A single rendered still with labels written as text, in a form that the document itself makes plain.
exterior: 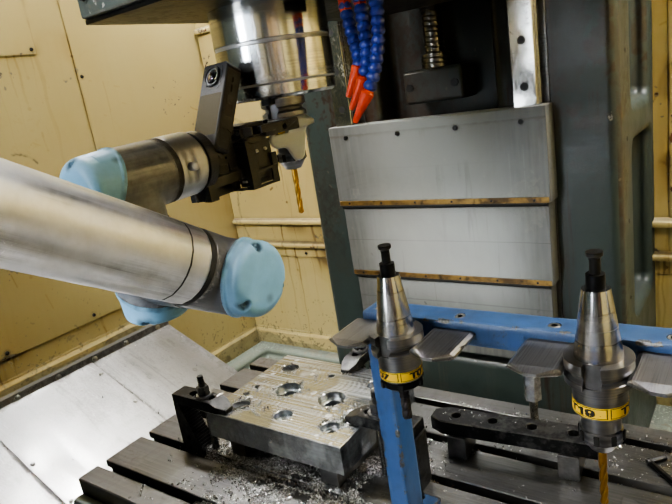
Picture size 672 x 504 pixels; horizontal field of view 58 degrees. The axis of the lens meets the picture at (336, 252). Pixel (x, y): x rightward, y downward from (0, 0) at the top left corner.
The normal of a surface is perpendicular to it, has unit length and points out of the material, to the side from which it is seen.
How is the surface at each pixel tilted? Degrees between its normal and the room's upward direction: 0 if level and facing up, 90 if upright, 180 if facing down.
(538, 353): 0
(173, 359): 24
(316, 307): 90
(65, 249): 113
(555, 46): 90
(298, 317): 90
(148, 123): 90
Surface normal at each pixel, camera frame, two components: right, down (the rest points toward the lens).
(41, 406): 0.19, -0.86
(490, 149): -0.57, 0.30
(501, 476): -0.15, -0.95
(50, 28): 0.81, 0.04
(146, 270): 0.64, 0.48
